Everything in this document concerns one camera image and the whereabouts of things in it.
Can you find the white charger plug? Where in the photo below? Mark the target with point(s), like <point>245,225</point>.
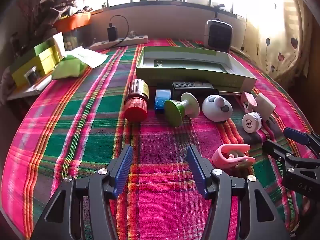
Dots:
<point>265,103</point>

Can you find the white round panda gadget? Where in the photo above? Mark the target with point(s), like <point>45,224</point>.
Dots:
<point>212,107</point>

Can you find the green cardboard box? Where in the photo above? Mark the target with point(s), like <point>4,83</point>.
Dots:
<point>232,80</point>

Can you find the glass tank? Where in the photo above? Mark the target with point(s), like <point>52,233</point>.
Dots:
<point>75,36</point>

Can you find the white power strip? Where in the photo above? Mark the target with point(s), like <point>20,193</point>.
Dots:
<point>135,40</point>

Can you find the red-capped brown bottle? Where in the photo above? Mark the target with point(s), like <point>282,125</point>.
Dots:
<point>136,110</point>

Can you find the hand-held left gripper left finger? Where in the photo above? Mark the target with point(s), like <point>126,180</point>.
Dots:
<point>122,172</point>

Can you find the blue plastic card reader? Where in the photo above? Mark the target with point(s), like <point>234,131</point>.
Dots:
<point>162,100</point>

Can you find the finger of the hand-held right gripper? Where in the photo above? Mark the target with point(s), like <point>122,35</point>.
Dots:
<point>277,151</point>
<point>296,135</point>

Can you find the white board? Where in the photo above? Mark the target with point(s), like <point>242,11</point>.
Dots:
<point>27,91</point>

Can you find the pink green plaid blanket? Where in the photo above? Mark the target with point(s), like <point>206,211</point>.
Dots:
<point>75,130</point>

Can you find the white paper sheet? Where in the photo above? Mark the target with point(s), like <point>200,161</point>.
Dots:
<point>92,57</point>

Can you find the orange plastic tray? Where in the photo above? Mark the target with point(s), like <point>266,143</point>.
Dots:
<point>75,21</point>

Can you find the yellow green paper box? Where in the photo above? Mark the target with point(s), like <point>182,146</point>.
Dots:
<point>45,60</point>

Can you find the heart print curtain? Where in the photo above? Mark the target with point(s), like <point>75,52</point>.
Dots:
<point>275,42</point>

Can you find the small grey heater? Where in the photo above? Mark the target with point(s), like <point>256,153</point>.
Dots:
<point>217,35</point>

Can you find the green and white spool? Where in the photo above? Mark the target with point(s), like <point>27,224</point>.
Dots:
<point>173,112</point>

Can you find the white carton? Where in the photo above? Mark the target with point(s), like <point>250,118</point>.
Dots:
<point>59,46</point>

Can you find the black power adapter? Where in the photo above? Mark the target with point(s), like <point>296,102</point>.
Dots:
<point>112,33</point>

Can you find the black device with power button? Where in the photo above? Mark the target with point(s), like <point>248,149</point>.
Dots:
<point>190,86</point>

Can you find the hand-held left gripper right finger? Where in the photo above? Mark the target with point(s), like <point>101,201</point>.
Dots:
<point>197,172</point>

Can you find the black window hook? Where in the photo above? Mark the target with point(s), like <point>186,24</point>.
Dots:
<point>216,11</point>

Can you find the small white round cap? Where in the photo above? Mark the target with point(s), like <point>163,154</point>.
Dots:
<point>250,122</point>

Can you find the small glass jar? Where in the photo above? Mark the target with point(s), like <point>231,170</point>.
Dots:
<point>32,75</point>

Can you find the pile of dark cloth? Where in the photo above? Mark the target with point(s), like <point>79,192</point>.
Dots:
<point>57,2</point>

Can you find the pink plastic clip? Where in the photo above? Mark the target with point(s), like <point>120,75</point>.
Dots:
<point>220,155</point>
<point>247,98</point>

